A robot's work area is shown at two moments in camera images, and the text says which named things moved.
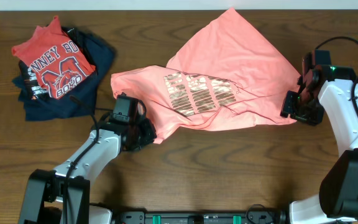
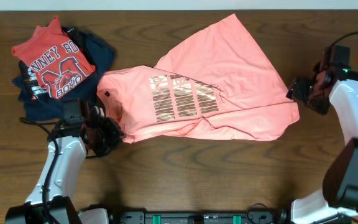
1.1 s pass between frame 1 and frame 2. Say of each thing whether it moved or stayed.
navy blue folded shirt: stayed
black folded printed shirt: stayed
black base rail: stayed
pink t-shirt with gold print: moved
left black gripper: moved
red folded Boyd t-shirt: stayed
